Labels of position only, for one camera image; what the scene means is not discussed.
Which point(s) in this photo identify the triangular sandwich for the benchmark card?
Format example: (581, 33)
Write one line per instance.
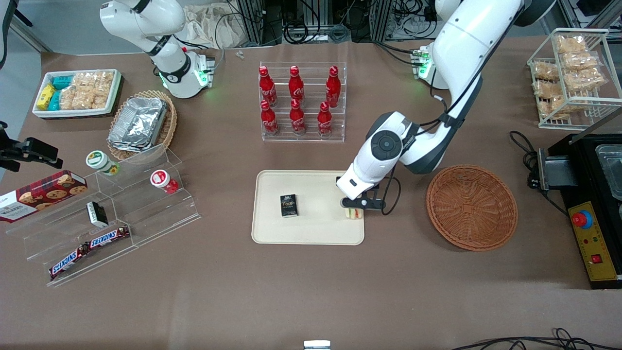
(354, 214)

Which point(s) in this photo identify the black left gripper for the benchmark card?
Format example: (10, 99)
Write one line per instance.
(337, 178)

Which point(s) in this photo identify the beige crumpled cloth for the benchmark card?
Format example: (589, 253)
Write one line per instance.
(209, 26)

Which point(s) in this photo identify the teal snack packet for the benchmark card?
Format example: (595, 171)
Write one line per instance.
(62, 82)
(55, 100)

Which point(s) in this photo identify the white rectangular plastic bin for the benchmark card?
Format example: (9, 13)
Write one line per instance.
(77, 113)

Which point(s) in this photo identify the oval light wicker basket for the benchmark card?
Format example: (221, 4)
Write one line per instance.
(169, 124)

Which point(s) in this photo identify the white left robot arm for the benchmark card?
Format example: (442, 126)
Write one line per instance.
(461, 43)

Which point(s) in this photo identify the red lid white cup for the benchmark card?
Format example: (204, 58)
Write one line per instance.
(162, 180)

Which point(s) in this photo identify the green lid white cup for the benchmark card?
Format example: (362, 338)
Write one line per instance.
(99, 161)

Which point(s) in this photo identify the snickers chocolate bar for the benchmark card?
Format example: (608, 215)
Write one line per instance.
(68, 261)
(108, 236)

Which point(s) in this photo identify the round brown wicker basket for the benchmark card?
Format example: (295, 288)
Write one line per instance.
(471, 209)

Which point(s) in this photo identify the small white device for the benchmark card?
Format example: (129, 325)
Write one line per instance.
(317, 345)

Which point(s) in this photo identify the red tartan cookie box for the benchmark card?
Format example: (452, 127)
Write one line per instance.
(39, 197)

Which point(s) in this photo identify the red cola bottle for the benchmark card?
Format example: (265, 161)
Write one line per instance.
(267, 90)
(297, 120)
(333, 90)
(296, 87)
(268, 121)
(324, 122)

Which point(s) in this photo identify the black machine with yellow panel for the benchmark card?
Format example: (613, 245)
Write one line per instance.
(588, 170)

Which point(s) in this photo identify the aluminium frame post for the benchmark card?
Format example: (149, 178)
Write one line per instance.
(252, 19)
(381, 19)

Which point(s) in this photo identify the stacked aluminium foil trays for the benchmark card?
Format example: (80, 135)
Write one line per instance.
(138, 124)

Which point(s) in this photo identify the clear acrylic bottle rack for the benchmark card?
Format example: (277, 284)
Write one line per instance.
(311, 138)

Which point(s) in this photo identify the small black card box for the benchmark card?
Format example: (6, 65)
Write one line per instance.
(288, 205)

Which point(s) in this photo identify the clear rice cracker bag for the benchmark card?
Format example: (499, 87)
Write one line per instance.
(559, 107)
(545, 71)
(102, 96)
(579, 61)
(75, 98)
(585, 80)
(95, 79)
(571, 44)
(546, 89)

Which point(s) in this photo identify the beige plastic serving tray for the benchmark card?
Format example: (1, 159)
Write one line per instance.
(316, 223)

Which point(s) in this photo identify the yellow snack packet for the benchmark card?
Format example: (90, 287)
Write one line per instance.
(45, 96)

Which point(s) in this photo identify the red emergency stop button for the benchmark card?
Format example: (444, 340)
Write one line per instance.
(581, 219)

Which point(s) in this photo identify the small black white box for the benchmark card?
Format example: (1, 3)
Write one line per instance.
(97, 214)

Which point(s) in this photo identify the clear plastic container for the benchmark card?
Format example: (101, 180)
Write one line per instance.
(611, 170)

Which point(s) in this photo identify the clear acrylic stepped shelf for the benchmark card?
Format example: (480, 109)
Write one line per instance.
(146, 214)

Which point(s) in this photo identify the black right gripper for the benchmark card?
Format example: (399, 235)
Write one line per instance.
(29, 149)

